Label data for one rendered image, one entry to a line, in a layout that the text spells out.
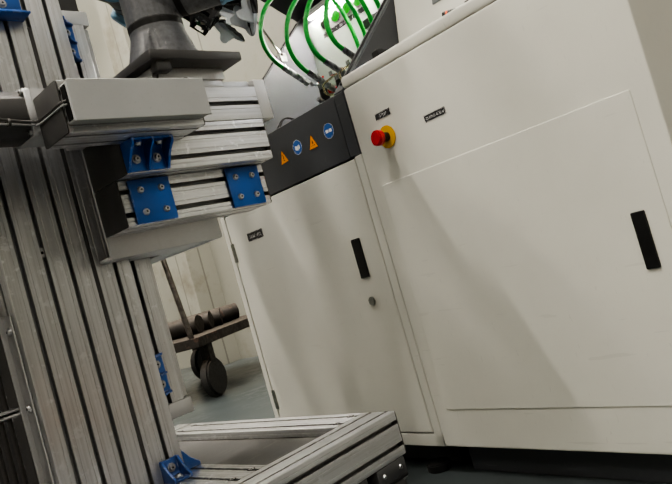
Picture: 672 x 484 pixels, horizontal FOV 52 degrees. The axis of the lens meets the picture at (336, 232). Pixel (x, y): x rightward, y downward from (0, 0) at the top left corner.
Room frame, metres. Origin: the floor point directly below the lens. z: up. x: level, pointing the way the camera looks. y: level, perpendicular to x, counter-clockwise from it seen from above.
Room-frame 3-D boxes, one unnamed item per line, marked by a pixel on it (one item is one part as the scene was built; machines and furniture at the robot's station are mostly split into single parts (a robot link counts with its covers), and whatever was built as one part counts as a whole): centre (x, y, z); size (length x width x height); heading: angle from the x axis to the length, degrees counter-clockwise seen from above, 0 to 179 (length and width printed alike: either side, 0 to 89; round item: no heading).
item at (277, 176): (1.93, 0.10, 0.87); 0.62 x 0.04 x 0.16; 40
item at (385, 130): (1.56, -0.16, 0.80); 0.05 x 0.04 x 0.05; 40
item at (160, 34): (1.44, 0.25, 1.09); 0.15 x 0.15 x 0.10
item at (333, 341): (1.92, 0.11, 0.44); 0.65 x 0.02 x 0.68; 40
